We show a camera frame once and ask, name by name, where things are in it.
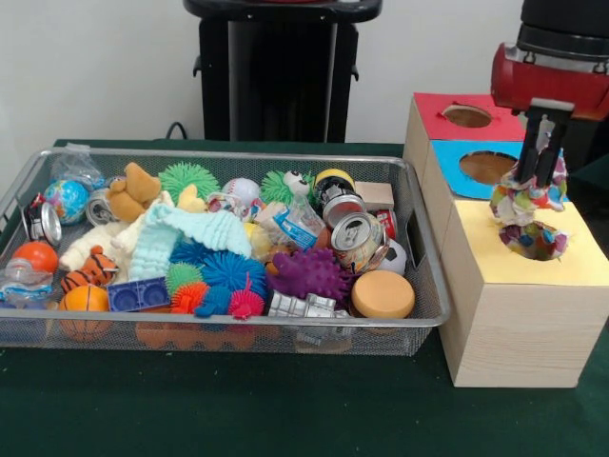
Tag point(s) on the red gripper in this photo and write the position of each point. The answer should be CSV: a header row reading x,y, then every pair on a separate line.
x,y
552,90

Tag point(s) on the multicolour cloth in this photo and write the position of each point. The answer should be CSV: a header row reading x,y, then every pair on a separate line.
x,y
518,202

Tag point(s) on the polka dot cloth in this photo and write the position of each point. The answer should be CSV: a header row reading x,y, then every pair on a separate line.
x,y
528,240

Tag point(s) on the wooden box with three holes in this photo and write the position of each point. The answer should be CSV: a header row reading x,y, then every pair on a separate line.
x,y
518,343

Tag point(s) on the shallow mesh bin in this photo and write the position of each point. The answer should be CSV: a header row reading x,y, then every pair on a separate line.
x,y
404,333

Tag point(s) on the dark green side tablecloth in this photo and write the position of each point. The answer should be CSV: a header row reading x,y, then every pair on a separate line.
x,y
595,181

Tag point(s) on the crushed drink can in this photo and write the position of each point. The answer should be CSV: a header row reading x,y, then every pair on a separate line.
x,y
357,238

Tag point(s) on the orange round sponge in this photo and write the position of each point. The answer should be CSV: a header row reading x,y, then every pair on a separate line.
x,y
383,292

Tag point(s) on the purple spiky ball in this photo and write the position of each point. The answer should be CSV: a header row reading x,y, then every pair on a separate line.
x,y
309,273

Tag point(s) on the green spiky toy with eyes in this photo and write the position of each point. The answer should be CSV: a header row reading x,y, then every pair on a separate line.
x,y
278,188

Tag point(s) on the white baseball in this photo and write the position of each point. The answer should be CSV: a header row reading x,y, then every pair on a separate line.
x,y
242,190

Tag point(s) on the blue spiky ball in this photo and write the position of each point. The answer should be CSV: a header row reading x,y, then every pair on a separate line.
x,y
233,271

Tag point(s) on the green spiky ball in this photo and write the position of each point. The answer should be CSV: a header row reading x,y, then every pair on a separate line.
x,y
188,178

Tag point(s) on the light blue knitted cloth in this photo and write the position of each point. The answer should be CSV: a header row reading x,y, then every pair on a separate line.
x,y
157,238

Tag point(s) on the brown teddy bear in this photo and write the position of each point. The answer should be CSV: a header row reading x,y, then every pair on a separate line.
x,y
133,192

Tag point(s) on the tiger plush toy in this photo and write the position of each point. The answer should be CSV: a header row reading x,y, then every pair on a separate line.
x,y
92,271

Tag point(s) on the small globe ball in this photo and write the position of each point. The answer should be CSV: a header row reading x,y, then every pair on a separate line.
x,y
66,202

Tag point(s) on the small basketball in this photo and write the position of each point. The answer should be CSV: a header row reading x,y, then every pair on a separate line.
x,y
85,299

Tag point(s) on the orange ball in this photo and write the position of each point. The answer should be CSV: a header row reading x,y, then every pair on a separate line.
x,y
38,257

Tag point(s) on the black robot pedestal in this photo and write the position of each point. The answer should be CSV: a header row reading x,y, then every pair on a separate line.
x,y
285,71

